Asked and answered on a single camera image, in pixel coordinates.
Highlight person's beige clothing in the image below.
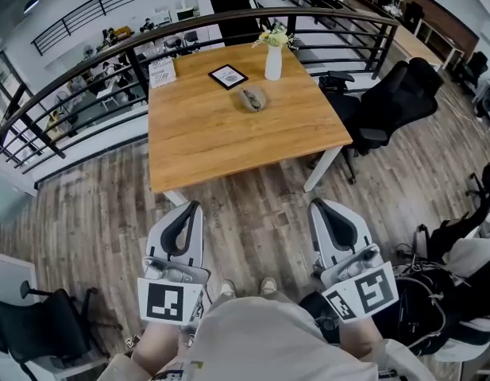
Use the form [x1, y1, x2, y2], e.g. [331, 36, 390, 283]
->
[97, 291, 438, 381]

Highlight black metal railing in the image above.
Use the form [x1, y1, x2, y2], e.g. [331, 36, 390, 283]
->
[0, 6, 400, 175]

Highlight black mesh office chair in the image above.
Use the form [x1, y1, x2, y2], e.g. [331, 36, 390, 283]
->
[318, 56, 445, 186]

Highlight white vase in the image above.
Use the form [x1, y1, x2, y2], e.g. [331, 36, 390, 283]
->
[264, 44, 283, 82]

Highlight person's left forearm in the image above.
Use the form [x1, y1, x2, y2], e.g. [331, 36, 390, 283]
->
[131, 320, 191, 379]

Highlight wooden desk with white frame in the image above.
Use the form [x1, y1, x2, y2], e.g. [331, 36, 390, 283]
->
[390, 22, 466, 71]

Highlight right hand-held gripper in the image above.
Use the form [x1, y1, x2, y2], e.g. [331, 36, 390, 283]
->
[308, 198, 400, 325]

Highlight printed white card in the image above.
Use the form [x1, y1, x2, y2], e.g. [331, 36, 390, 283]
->
[148, 57, 177, 90]

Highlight person's left shoe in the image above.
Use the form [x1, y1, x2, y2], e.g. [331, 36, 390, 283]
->
[219, 279, 238, 299]

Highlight black bag with cables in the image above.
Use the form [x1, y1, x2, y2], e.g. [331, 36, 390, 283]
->
[387, 266, 462, 357]

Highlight person's right forearm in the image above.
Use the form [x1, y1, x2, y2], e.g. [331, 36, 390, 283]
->
[338, 315, 385, 360]

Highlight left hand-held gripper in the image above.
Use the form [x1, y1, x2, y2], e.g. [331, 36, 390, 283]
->
[137, 200, 212, 327]

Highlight white table leg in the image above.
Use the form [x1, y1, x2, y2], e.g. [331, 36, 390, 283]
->
[163, 190, 190, 208]
[303, 147, 343, 194]

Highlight black picture frame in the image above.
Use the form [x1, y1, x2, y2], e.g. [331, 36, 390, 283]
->
[207, 63, 249, 90]

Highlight yellow artificial flowers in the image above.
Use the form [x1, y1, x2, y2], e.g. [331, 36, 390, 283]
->
[251, 21, 299, 52]

